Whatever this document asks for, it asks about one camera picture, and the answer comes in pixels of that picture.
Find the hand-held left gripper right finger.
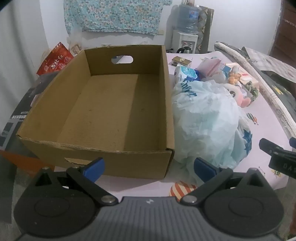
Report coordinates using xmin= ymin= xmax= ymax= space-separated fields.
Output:
xmin=180 ymin=158 xmax=266 ymax=205

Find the pink plush toy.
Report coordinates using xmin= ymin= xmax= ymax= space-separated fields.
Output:
xmin=222 ymin=82 xmax=251 ymax=108

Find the rolled white quilt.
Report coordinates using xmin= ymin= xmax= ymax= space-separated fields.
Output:
xmin=214 ymin=42 xmax=294 ymax=149

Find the blue water bottle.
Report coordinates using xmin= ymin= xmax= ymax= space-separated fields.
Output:
xmin=177 ymin=3 xmax=200 ymax=35

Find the gold foil packet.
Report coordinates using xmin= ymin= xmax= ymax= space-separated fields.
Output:
xmin=171 ymin=56 xmax=193 ymax=67

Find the blue tissue pack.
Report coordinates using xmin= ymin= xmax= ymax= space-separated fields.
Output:
xmin=174 ymin=65 xmax=199 ymax=81

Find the patterned board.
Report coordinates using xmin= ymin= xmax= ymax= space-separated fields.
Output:
xmin=198 ymin=7 xmax=214 ymax=52

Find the brown cardboard box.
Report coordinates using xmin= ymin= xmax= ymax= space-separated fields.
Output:
xmin=16 ymin=45 xmax=175 ymax=180

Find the pile of snack bags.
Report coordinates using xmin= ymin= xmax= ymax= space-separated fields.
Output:
xmin=69 ymin=42 xmax=82 ymax=56

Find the pink soft packet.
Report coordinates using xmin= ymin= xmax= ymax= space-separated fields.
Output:
xmin=196 ymin=58 xmax=223 ymax=77

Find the brown wooden door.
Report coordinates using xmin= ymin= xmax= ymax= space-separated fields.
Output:
xmin=269 ymin=0 xmax=296 ymax=63

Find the white water dispenser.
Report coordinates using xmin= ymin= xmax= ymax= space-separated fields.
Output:
xmin=172 ymin=31 xmax=199 ymax=54

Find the red snack bag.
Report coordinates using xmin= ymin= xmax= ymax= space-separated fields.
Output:
xmin=36 ymin=42 xmax=74 ymax=76

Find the grey patterned blanket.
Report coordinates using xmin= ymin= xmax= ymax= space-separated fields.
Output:
xmin=242 ymin=46 xmax=296 ymax=109

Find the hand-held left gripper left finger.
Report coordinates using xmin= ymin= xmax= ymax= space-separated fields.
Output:
xmin=35 ymin=158 xmax=118 ymax=207

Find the green hair scrunchie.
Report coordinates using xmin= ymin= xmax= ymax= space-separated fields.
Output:
xmin=245 ymin=81 xmax=260 ymax=102

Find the floral wall cloth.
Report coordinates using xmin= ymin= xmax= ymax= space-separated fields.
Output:
xmin=63 ymin=0 xmax=173 ymax=36

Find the white plastic bag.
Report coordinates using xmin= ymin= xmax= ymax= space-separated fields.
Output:
xmin=171 ymin=79 xmax=252 ymax=183

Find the dark printed carton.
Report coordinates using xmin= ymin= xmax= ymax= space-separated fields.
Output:
xmin=0 ymin=71 xmax=62 ymax=173

